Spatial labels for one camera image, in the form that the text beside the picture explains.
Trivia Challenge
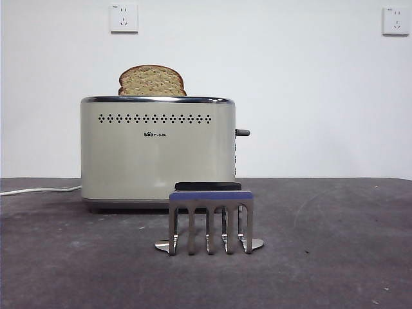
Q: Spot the brown bread slice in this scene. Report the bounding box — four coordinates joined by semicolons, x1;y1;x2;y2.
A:
118;64;188;97

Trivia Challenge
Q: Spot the silver metal toast rack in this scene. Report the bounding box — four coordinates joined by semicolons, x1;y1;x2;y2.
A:
154;182;266;257

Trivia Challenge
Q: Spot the cream metal toaster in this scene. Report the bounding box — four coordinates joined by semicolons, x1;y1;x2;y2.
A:
80;95;238;214

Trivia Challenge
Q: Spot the white wall socket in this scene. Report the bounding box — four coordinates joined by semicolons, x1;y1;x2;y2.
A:
382;6;411;37
110;3;140;35

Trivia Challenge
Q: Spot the white power cable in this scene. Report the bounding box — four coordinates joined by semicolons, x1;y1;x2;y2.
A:
0;184;82;197

